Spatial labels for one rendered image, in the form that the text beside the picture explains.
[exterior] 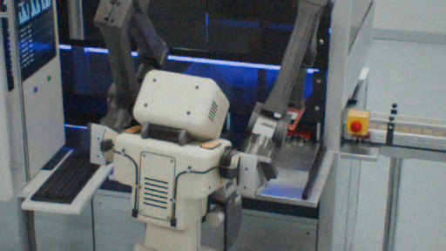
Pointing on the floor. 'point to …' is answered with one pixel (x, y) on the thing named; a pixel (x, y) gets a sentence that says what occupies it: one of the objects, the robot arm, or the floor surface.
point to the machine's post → (334, 120)
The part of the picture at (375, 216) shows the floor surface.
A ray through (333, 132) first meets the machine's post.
